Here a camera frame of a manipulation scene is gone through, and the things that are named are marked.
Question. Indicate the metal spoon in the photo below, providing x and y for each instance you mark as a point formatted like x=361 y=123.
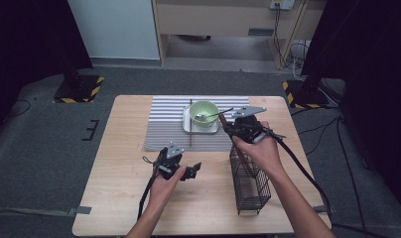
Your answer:
x=218 y=114

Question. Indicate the brown wooden chopstick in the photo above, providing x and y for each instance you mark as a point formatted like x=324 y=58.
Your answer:
x=190 y=139
x=242 y=158

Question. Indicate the light green bowl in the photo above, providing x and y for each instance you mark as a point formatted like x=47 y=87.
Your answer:
x=204 y=112

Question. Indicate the person's left hand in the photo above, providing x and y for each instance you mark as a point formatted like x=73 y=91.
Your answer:
x=165 y=191

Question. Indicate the grey striped placemat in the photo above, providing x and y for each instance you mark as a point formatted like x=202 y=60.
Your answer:
x=165 y=132

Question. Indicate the white panel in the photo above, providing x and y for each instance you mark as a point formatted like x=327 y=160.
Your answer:
x=115 y=29

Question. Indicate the grey floor tape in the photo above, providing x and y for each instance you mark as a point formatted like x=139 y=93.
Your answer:
x=80 y=210

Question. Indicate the black yellow striped stand base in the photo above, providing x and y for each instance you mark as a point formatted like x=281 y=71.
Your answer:
x=304 y=97
x=79 y=89

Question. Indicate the white square plate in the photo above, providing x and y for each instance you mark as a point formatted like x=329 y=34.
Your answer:
x=197 y=129

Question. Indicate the white power strip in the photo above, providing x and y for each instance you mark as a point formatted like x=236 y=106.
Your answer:
x=283 y=4

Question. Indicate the person's right hand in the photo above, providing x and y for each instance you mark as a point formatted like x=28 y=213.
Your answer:
x=263 y=152

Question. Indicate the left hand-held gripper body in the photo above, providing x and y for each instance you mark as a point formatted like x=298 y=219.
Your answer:
x=168 y=162

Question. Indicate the black curtain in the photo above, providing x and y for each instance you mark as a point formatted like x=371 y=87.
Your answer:
x=29 y=43
x=370 y=66

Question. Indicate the light wooden desk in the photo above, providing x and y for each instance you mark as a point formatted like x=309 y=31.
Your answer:
x=215 y=20

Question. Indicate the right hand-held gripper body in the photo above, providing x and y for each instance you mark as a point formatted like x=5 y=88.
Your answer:
x=249 y=127

